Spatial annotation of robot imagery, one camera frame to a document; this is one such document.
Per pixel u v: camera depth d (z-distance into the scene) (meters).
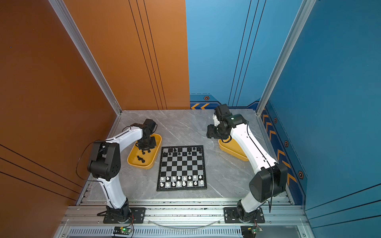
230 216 0.73
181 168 0.89
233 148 0.94
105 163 0.51
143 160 0.92
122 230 0.71
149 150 0.96
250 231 0.70
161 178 0.83
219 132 0.67
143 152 0.96
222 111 0.62
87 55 0.86
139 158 0.94
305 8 0.70
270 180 0.41
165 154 0.94
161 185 0.81
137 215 0.74
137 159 0.93
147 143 0.81
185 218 0.74
